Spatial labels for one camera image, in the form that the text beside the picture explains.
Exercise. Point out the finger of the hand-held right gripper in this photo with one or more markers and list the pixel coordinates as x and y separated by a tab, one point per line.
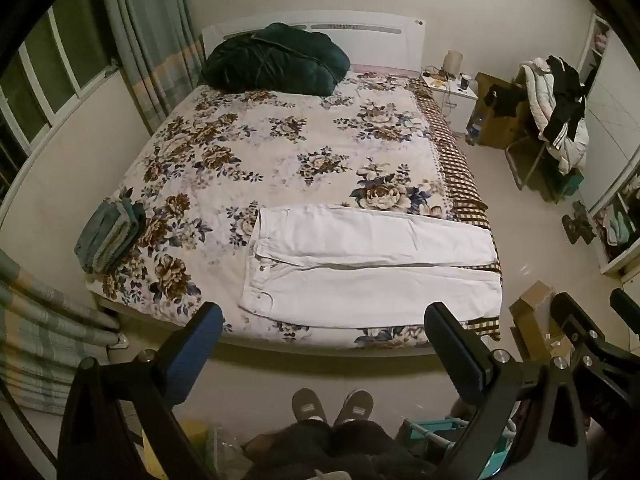
570	312
627	307

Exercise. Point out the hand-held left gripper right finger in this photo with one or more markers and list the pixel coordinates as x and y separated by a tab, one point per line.
450	355

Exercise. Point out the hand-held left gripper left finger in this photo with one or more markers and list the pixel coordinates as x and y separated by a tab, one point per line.
197	345

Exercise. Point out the white pants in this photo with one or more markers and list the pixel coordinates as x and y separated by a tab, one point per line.
360	265

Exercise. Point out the small open cardboard box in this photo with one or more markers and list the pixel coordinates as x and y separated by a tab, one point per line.
535	310

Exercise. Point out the teal rack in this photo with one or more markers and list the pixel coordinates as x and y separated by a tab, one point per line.
435	430

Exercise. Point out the dark slippers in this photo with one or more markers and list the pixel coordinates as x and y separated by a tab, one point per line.
579	222

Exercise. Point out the person's right shoe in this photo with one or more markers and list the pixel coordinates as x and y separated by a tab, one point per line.
354	406

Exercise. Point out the person's shoe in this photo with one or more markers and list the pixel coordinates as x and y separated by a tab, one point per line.
309	405
354	406

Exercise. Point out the person's left shoe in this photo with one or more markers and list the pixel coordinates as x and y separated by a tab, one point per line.
309	405

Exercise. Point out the green stool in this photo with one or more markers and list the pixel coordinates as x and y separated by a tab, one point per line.
565	185

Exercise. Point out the folded teal clothes stack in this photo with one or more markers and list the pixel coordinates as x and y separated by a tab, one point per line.
107	237

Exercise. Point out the person's legs in dark trousers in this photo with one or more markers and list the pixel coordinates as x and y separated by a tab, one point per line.
340	452

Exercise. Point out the green striped curtain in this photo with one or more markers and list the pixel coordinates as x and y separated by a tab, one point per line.
45	330
145	35

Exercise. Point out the metal folding chair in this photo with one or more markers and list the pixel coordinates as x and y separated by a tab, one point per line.
520	155

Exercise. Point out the white wardrobe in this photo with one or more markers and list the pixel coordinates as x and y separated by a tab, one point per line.
612	135

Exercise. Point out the brown checked bed sheet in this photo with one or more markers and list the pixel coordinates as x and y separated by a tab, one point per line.
452	160

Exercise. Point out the large cardboard box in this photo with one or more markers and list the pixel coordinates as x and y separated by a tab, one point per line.
500	127

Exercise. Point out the plastic water bottle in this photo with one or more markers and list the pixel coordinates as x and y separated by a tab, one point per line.
474	129

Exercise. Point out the bed with floral sheet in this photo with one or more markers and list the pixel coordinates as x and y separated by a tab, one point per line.
300	160

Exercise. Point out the black clothes with white stripes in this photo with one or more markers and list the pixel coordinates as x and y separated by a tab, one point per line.
565	95

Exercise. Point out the chair piled with clothes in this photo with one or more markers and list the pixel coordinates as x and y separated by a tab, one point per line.
537	95

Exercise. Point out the black garment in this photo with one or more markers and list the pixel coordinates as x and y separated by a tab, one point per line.
502	97

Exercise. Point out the white nightstand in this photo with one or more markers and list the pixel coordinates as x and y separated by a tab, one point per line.
457	102

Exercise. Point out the dark cup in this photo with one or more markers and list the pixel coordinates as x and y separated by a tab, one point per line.
465	82

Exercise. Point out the beige table lamp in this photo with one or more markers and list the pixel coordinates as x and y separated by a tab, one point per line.
453	62

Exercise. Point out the dark green duvet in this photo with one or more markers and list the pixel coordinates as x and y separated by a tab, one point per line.
270	57

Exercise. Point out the white framed window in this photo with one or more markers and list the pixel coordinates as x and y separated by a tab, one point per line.
45	85

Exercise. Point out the white bed headboard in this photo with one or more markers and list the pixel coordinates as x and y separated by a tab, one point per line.
380	42

